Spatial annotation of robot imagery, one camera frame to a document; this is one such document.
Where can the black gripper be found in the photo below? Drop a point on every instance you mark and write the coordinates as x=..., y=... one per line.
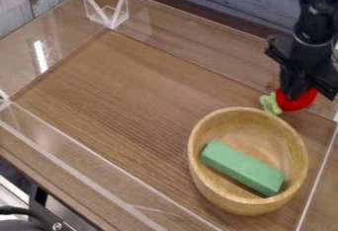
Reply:
x=306, y=65

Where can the red plush strawberry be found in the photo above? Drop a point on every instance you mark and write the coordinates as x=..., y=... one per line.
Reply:
x=276, y=103

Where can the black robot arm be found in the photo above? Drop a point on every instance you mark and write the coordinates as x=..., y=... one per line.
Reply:
x=316, y=20

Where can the wooden bowl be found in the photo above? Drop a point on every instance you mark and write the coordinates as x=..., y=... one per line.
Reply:
x=263, y=136

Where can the green foam block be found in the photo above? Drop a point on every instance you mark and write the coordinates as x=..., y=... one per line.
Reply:
x=242, y=167

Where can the clear acrylic corner bracket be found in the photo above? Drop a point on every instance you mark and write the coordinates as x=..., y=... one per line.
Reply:
x=107, y=16

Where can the clear acrylic tray wall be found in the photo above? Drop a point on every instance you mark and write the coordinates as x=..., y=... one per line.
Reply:
x=104, y=193

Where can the black metal table bracket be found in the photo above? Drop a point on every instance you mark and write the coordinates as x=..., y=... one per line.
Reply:
x=37, y=205

